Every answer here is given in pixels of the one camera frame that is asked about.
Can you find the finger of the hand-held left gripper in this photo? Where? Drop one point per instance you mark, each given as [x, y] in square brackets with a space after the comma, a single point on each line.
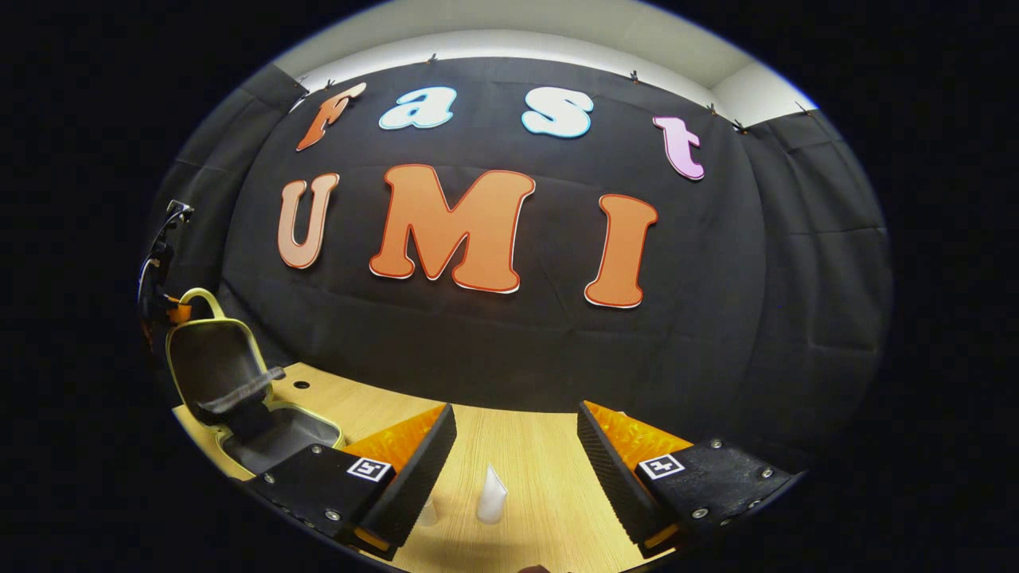
[239, 394]
[180, 313]

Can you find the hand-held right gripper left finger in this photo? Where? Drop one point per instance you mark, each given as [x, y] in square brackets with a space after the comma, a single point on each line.
[418, 485]

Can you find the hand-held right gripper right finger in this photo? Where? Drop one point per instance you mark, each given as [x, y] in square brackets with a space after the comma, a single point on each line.
[617, 493]

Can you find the white pump bottle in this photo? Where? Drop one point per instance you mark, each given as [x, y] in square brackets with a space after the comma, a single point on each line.
[430, 516]

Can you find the small pale yellow suitcase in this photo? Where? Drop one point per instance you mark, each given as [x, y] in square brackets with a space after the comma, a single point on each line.
[211, 358]

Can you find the white squeeze tube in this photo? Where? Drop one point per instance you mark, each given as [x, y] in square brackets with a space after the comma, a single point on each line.
[491, 501]

